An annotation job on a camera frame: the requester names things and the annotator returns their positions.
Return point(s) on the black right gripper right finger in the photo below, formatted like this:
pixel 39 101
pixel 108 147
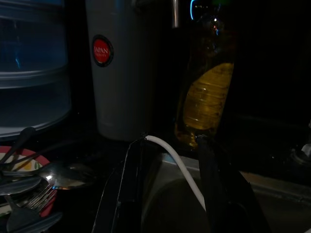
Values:
pixel 218 184

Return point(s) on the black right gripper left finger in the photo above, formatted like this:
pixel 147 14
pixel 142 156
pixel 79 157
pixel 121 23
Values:
pixel 116 184

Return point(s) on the steel sink basin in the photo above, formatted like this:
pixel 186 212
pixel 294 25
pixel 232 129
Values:
pixel 170 194

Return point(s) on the large steel spoon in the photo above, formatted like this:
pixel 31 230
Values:
pixel 63 176

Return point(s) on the steel fork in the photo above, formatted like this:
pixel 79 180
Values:
pixel 36 196

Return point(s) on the yellow oil bottle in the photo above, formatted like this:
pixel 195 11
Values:
pixel 206 97

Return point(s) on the colourful rimmed paper plate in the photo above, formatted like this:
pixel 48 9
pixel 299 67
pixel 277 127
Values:
pixel 26 160

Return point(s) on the grey steel tumbler red sticker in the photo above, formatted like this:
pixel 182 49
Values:
pixel 124 72

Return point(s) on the clear stacked plastic container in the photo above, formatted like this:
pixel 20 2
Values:
pixel 31 65

